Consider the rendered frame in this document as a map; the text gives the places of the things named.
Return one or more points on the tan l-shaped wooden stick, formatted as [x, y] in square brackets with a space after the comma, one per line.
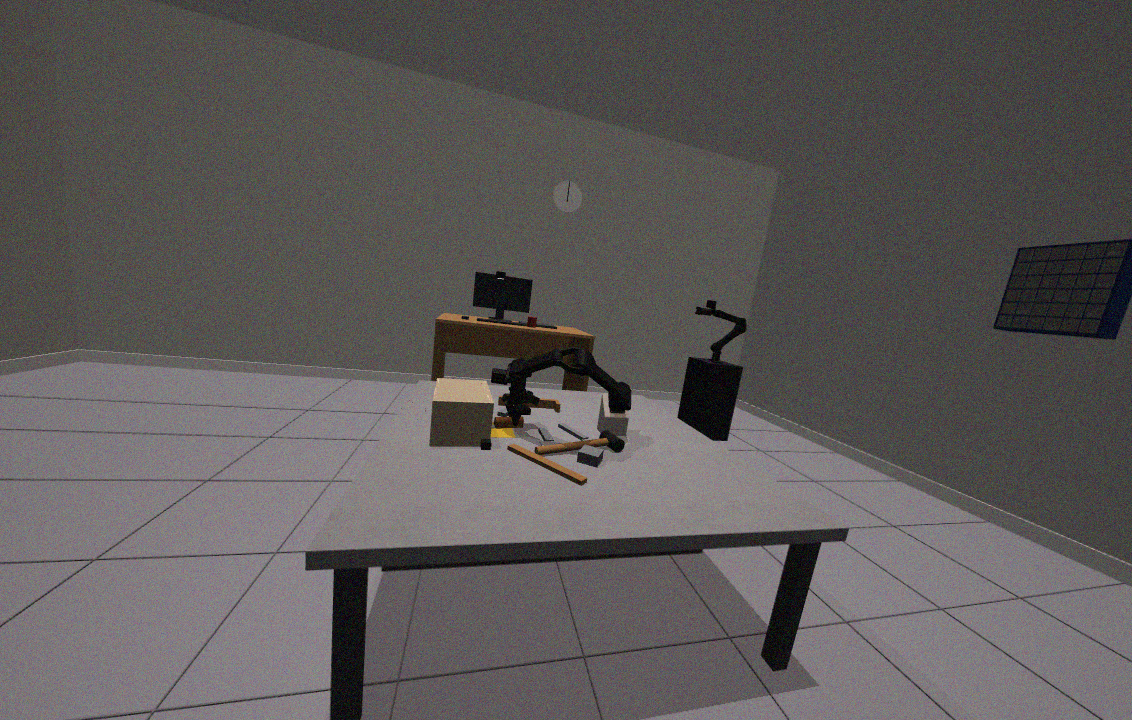
[543, 403]

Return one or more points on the brown cylinder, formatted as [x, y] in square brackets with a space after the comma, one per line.
[506, 422]

